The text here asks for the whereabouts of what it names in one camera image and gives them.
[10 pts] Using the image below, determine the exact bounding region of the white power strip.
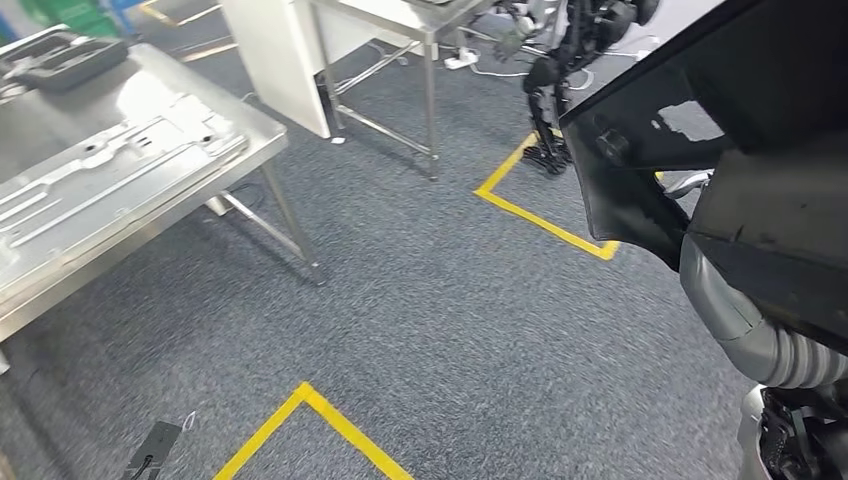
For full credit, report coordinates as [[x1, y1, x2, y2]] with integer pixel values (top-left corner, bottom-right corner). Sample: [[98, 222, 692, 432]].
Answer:
[[442, 47, 482, 72]]

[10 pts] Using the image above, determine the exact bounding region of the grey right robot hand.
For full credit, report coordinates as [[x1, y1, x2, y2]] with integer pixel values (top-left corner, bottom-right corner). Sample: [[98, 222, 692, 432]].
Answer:
[[662, 170, 766, 344]]

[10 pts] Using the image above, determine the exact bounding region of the black plastic plate part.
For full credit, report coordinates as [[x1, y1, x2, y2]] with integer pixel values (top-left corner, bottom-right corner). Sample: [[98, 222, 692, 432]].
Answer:
[[558, 0, 848, 273]]

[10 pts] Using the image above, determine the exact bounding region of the black standing robot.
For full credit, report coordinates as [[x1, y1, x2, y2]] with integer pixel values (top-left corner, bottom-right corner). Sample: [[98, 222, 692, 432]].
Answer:
[[490, 0, 664, 179]]

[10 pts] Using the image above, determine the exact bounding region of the black foam case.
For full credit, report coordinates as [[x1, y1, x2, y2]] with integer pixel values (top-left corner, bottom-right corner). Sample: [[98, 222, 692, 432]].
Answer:
[[0, 34, 132, 95]]

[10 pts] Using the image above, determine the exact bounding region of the white table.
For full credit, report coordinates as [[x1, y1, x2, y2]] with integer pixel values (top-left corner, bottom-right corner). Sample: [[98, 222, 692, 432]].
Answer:
[[218, 0, 442, 142]]

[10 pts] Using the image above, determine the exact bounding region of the steel workbench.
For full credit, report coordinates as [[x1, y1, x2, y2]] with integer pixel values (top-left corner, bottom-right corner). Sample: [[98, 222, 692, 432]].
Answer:
[[0, 25, 329, 376]]

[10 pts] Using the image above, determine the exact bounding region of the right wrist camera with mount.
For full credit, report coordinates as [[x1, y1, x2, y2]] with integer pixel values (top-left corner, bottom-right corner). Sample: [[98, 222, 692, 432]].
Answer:
[[687, 132, 848, 356]]

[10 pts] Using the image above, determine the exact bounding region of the stamped metal panel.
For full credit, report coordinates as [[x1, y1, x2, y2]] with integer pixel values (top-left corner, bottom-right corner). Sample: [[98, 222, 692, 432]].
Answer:
[[0, 92, 251, 280]]

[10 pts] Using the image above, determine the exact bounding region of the green plastic bin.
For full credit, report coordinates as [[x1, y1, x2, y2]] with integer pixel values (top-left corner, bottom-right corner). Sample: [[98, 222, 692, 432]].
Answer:
[[18, 0, 122, 39]]

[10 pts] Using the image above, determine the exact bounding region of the black robot bracket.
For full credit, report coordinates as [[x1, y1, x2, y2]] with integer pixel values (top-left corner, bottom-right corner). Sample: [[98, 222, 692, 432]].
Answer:
[[121, 419, 185, 480]]

